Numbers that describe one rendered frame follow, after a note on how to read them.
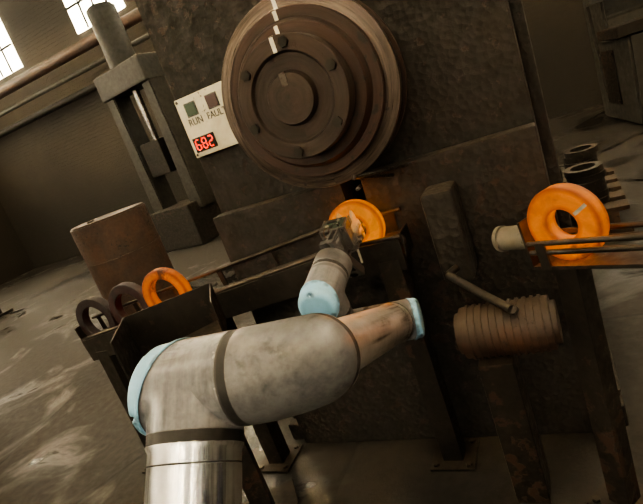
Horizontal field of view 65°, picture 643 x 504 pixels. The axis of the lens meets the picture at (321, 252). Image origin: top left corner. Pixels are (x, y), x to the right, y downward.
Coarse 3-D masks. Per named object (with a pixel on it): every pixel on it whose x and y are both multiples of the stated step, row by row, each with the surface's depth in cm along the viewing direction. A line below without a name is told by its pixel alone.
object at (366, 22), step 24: (264, 0) 119; (288, 0) 117; (312, 0) 115; (336, 0) 113; (240, 24) 123; (360, 24) 113; (384, 48) 113; (384, 72) 115; (384, 120) 119; (240, 144) 135; (384, 144) 121; (264, 168) 135; (360, 168) 126
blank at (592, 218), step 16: (544, 192) 99; (560, 192) 97; (576, 192) 94; (528, 208) 104; (544, 208) 101; (560, 208) 98; (576, 208) 95; (592, 208) 93; (528, 224) 106; (544, 224) 103; (592, 224) 94; (608, 224) 94; (560, 256) 103; (576, 256) 100
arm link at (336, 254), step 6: (318, 252) 118; (324, 252) 116; (330, 252) 116; (336, 252) 116; (342, 252) 116; (318, 258) 115; (324, 258) 114; (330, 258) 114; (336, 258) 114; (342, 258) 115; (348, 258) 117; (312, 264) 117; (342, 264) 114; (348, 264) 116; (348, 270) 115
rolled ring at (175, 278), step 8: (152, 272) 166; (160, 272) 164; (168, 272) 164; (176, 272) 165; (144, 280) 168; (152, 280) 167; (168, 280) 165; (176, 280) 163; (184, 280) 165; (144, 288) 170; (152, 288) 170; (176, 288) 165; (184, 288) 164; (144, 296) 171; (152, 296) 171; (152, 304) 171
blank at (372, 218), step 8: (352, 200) 134; (360, 200) 134; (336, 208) 135; (344, 208) 134; (352, 208) 134; (360, 208) 133; (368, 208) 132; (376, 208) 134; (360, 216) 134; (368, 216) 133; (376, 216) 132; (368, 224) 134; (376, 224) 133; (384, 224) 134; (368, 232) 134; (376, 232) 134; (384, 232) 135; (368, 240) 135
